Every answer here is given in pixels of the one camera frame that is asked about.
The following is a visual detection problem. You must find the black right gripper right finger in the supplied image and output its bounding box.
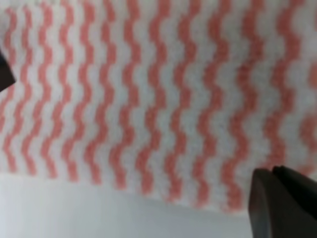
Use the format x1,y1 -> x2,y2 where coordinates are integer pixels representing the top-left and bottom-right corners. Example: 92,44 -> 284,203
272,166 -> 317,238

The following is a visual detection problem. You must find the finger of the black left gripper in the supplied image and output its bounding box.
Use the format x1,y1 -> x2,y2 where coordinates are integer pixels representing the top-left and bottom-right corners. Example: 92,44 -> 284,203
0,53 -> 16,91

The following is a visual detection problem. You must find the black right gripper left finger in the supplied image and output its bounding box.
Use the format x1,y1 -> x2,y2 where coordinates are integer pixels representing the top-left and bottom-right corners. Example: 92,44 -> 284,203
249,168 -> 280,238

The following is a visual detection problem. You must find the pink white wavy striped towel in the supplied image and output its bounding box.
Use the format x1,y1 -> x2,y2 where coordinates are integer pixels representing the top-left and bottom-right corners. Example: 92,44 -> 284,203
0,0 -> 317,212

